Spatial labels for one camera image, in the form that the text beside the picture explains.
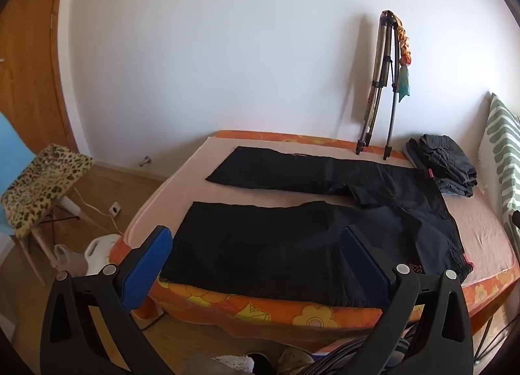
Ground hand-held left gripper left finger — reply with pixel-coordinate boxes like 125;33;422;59
40;226;175;375

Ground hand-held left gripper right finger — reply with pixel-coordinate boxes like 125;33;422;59
340;226;474;375

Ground black pants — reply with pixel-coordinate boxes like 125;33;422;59
160;146;475;308

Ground beige blanket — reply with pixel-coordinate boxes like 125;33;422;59
124;136;520;290

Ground clear plastic bag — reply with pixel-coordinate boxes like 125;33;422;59
53;243;88;276

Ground bed with orange floral sheet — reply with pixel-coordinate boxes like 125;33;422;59
110;130;520;353

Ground leopard print cushion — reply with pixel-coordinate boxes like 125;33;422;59
1;144;94;239

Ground pile of dark folded clothes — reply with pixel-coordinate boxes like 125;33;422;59
403;134;478;198

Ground white fluffy cloth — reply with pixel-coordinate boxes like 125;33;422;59
213;355;254;375

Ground green and white patterned pillow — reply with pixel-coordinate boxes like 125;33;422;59
477;93;520;233

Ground light blue chair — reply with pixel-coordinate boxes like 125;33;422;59
0;112;92;286

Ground colourful hanging ornament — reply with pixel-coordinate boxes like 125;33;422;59
392;13;412;103

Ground folded tripod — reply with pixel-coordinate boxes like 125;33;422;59
355;10;407;160

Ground wooden door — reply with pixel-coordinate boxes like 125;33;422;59
0;0;80;156

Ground white power cable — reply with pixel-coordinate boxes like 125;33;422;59
73;188;123;235

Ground bundle of black cables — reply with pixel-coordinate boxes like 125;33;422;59
301;318;419;375

